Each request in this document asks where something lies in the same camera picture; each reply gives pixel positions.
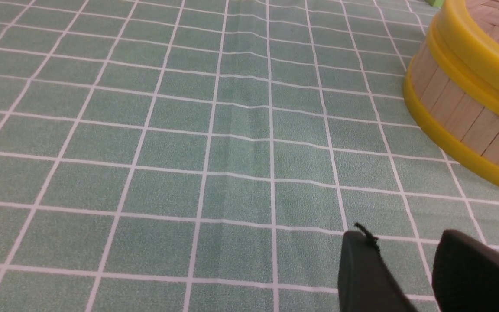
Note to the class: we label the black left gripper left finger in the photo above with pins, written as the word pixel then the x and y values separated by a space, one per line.
pixel 365 284

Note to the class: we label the yellow bamboo steamer basket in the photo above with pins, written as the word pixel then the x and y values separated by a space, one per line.
pixel 456 110

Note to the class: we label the green foam cube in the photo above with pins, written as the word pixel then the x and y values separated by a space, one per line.
pixel 435 3

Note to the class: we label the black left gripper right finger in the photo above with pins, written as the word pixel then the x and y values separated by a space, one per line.
pixel 465 276

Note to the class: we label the green checkered tablecloth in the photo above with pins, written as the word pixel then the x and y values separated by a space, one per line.
pixel 208 155

